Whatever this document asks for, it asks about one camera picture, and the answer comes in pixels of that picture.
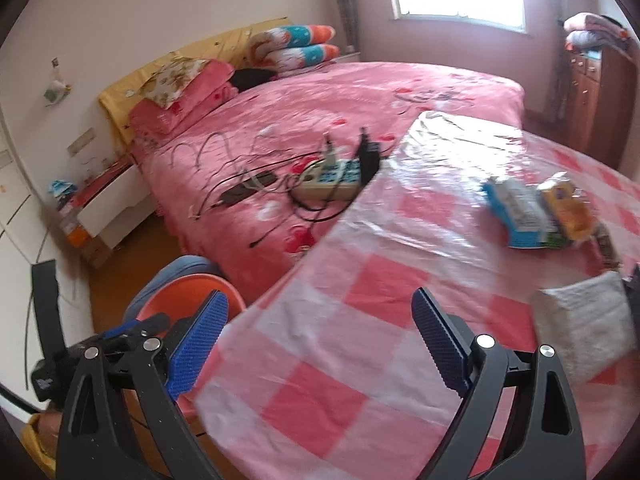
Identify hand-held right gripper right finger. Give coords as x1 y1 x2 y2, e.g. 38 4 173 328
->
411 287 586 480

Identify brown wooden cabinet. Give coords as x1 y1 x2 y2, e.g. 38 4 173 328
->
560 42 636 171

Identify pink folded blanket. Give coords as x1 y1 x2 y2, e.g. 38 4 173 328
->
129 60 240 133

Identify bed with pink cover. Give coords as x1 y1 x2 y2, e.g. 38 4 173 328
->
97 60 526 306

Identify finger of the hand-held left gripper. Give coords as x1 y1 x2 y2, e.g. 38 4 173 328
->
70 312 171 357

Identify white tissue packet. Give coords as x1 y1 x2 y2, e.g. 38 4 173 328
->
530 271 638 386

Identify yellow headboard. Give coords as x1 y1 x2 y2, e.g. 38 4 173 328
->
97 20 296 146

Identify grey curtain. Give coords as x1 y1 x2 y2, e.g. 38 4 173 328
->
327 0 361 56

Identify patterned curtain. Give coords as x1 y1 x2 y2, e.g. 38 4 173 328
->
547 20 571 121

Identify beige power strip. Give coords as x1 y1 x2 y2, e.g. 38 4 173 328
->
299 157 362 201

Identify black cloth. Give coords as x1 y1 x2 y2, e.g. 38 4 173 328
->
227 67 278 93

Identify white nightstand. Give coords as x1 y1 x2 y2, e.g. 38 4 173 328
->
50 152 156 266

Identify yellow orange snack packet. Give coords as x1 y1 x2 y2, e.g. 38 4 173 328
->
537 172 593 241

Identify folded blankets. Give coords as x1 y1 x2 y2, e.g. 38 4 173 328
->
564 11 636 53

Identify black charger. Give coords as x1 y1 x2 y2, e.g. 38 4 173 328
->
357 127 383 186

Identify white blue green plastic packet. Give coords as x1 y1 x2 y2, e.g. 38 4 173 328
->
482 177 576 251

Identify floral pillow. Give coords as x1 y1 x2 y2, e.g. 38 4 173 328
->
139 56 211 108

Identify white charger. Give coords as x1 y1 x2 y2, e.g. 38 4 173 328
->
320 135 341 168

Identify person's left forearm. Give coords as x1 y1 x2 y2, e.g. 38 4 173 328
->
20 407 63 478

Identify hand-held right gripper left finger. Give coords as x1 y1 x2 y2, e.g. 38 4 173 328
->
56 290 231 480

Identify orange teal cartoon pillow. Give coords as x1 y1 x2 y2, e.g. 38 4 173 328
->
260 44 341 71
250 24 338 53

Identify black cable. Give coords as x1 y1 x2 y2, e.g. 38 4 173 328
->
190 160 361 248

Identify black flat device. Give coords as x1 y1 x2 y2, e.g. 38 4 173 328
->
220 172 278 206

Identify white wardrobe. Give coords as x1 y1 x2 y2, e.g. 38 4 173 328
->
0 105 51 266

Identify red white checked tablecloth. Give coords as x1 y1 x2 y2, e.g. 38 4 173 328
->
192 110 640 480

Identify orange plastic basin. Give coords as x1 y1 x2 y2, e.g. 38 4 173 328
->
135 274 246 341

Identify white cable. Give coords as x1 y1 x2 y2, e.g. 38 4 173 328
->
167 130 321 221

